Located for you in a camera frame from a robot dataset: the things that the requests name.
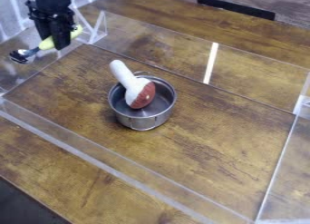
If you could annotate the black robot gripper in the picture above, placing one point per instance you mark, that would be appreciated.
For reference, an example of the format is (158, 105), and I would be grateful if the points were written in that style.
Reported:
(54, 20)

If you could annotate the plush mushroom toy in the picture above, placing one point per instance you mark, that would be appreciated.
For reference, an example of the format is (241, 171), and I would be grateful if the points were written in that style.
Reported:
(139, 88)

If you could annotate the small steel pot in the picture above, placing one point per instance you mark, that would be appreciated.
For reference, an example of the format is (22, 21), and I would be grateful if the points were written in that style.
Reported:
(154, 115)

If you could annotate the black strip on table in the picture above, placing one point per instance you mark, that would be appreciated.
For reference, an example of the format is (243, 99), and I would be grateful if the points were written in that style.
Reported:
(242, 9)

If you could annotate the clear acrylic triangular bracket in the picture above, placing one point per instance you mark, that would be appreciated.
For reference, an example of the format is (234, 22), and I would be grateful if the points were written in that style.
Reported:
(94, 24)

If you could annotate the clear acrylic enclosure wall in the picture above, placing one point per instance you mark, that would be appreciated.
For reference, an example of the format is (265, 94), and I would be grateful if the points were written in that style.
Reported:
(170, 192)

